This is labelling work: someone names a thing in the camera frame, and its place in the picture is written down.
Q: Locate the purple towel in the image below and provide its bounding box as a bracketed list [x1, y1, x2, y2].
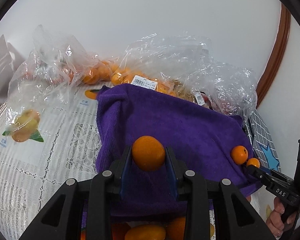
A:
[96, 84, 261, 217]

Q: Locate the brown wooden door frame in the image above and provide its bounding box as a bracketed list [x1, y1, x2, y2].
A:
[256, 4, 291, 107]

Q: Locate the clear plastic bag right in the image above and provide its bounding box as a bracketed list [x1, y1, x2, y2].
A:
[82, 31, 258, 117]

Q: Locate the grey checked book blue star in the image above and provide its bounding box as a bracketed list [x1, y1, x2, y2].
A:
[243, 110, 281, 172]

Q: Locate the clear plastic bag left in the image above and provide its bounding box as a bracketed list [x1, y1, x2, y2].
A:
[3, 25, 100, 136]

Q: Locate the small kumquat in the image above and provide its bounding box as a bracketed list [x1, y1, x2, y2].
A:
[230, 145, 249, 165]
[246, 158, 261, 168]

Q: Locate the white paper bag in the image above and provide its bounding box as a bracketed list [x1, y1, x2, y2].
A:
[0, 35, 25, 106]

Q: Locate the person's right hand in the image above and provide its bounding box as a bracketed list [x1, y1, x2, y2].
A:
[266, 197, 296, 238]

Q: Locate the clear plastic bag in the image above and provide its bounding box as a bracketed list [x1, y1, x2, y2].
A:
[3, 25, 100, 136]
[82, 31, 258, 117]

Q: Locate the orange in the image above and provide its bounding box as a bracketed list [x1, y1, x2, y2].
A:
[166, 217, 186, 240]
[125, 224, 166, 240]
[132, 135, 165, 172]

